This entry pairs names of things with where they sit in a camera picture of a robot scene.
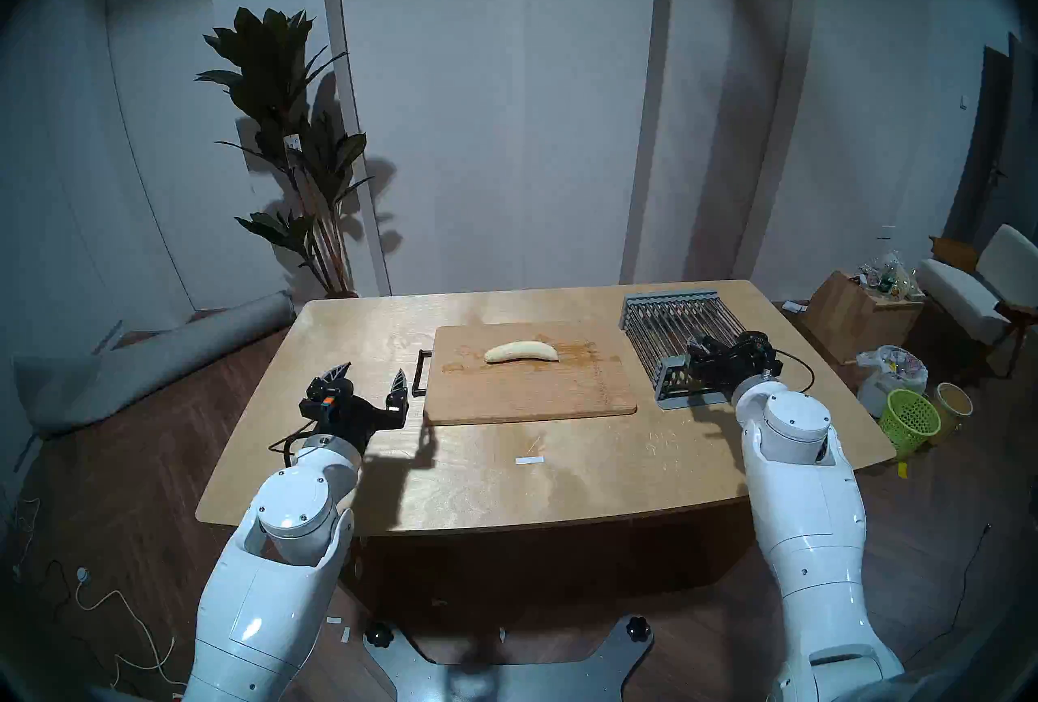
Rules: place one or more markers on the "white plastic bag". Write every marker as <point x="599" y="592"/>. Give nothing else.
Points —
<point x="892" y="372"/>

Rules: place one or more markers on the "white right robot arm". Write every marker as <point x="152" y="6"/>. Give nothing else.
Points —
<point x="811" y="514"/>

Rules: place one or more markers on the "tall green potted plant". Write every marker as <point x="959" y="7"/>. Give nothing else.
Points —
<point x="276" y="76"/>

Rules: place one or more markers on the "rolled grey carpet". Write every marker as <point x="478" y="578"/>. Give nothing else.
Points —
<point x="146" y="364"/>

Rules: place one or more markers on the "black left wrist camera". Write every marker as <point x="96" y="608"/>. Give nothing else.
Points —
<point x="316" y="396"/>

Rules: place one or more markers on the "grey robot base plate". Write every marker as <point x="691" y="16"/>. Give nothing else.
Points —
<point x="503" y="680"/>

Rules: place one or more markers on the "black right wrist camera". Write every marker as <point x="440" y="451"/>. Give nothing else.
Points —
<point x="754" y="344"/>

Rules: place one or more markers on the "dark grey door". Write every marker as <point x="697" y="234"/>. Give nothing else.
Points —
<point x="985" y="141"/>

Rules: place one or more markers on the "black base knob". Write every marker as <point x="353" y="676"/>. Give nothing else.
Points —
<point x="639" y="629"/>
<point x="379" y="635"/>

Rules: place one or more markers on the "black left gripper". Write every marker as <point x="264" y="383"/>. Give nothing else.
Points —
<point x="354" y="423"/>

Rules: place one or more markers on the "clear bag of items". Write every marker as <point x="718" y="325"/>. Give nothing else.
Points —
<point x="890" y="277"/>

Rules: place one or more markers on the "light wooden box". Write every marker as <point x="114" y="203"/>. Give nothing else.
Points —
<point x="851" y="315"/>

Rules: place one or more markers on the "white cushioned wooden armchair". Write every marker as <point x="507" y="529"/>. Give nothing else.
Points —
<point x="961" y="295"/>

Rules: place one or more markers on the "peeled pale banana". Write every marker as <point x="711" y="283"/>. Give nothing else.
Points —
<point x="519" y="353"/>

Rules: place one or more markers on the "grey metal roller knife rack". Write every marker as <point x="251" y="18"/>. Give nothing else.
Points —
<point x="673" y="323"/>

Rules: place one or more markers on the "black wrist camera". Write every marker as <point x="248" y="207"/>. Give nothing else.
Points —
<point x="754" y="344"/>
<point x="316" y="396"/>

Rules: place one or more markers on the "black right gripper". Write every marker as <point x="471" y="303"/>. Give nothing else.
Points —
<point x="738" y="370"/>

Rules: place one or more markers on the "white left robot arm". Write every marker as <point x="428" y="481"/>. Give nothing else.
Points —
<point x="268" y="611"/>

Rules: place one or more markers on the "green mesh waste basket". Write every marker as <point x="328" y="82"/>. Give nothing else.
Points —
<point x="908" y="421"/>

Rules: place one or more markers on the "beige round bucket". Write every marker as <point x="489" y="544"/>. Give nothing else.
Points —
<point x="954" y="404"/>

